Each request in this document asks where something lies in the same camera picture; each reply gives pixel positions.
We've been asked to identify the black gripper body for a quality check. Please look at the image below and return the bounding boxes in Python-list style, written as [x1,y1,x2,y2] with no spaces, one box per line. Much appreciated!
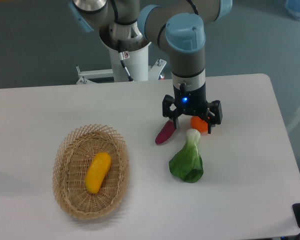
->
[173,84,207,116]

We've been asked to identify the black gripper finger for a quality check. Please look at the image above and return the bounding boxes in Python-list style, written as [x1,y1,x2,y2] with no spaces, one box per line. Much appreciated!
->
[195,100,223,134]
[162,94,183,130]

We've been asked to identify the yellow mango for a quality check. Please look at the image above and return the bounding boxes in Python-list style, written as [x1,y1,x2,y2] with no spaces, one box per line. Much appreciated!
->
[84,152,112,194]

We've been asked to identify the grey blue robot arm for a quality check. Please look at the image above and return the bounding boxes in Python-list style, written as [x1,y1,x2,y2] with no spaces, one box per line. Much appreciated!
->
[69,0,233,129]

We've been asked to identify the woven wicker basket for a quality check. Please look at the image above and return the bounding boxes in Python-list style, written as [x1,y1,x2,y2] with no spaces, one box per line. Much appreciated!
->
[52,124,129,220]

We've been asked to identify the orange fruit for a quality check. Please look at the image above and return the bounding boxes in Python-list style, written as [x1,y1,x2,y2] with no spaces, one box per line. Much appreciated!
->
[190,116,208,134]

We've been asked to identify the purple sweet potato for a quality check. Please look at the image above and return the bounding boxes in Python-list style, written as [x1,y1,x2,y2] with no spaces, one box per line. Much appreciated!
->
[155,120,176,145]

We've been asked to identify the green bok choy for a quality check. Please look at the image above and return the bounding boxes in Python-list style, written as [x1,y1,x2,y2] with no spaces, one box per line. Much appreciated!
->
[168,128,204,183]

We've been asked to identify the blue object top right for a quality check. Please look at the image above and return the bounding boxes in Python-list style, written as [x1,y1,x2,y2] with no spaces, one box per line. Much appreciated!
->
[285,0,300,21]

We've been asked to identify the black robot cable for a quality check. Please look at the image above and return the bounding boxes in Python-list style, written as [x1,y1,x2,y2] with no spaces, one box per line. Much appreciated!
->
[116,39,135,83]

